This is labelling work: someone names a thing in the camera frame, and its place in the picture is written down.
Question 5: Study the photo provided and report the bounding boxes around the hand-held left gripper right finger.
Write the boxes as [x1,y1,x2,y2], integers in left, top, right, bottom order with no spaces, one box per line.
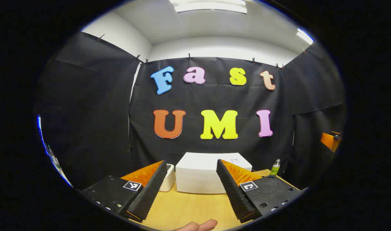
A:
[216,159,308,224]

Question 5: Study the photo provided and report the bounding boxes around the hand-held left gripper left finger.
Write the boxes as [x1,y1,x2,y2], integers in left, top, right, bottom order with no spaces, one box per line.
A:
[75,160,168,223]

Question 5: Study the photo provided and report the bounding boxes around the white microwave oven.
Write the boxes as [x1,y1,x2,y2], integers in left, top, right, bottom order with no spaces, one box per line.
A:
[175,152,253,194]

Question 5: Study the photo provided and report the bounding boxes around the white toaster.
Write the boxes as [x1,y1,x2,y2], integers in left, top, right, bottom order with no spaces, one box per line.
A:
[159,164,176,192]

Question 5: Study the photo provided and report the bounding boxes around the green drink bottle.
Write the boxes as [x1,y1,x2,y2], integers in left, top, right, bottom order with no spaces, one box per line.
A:
[270,159,281,176]

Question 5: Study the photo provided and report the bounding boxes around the black backdrop cloth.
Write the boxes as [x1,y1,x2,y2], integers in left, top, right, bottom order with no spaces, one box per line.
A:
[35,31,347,193]

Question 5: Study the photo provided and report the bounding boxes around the small ceiling light panel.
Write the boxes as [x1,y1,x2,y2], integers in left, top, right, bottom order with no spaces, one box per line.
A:
[296,28,314,45]

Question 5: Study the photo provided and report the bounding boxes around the large ceiling light panel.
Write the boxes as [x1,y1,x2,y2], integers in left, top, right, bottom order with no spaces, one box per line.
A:
[169,0,248,14]

